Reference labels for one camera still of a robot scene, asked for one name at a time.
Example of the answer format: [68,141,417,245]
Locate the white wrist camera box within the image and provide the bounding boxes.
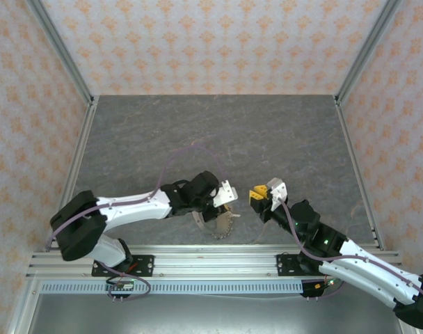
[268,177,289,212]
[212,179,239,209]

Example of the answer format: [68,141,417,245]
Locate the aluminium table side rail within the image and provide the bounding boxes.
[335,97,386,251]
[54,97,99,251]

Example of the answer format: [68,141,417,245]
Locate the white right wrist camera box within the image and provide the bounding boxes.
[268,177,289,212]

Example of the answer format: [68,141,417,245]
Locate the grey metal panel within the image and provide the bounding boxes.
[26,294,404,334]

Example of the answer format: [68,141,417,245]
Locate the aluminium frame post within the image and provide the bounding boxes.
[335,0,404,106]
[25,0,95,106]

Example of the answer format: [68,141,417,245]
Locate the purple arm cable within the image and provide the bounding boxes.
[279,200,423,301]
[45,145,230,303]

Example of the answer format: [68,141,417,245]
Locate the slotted grey cable duct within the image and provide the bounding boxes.
[40,280,305,295]

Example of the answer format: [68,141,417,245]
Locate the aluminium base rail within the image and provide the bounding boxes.
[25,244,404,280]

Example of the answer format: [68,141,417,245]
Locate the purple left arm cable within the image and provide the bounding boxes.
[45,145,230,303]

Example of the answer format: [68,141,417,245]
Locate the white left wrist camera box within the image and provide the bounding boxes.
[212,179,239,209]

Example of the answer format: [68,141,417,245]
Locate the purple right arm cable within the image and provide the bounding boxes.
[279,200,423,301]

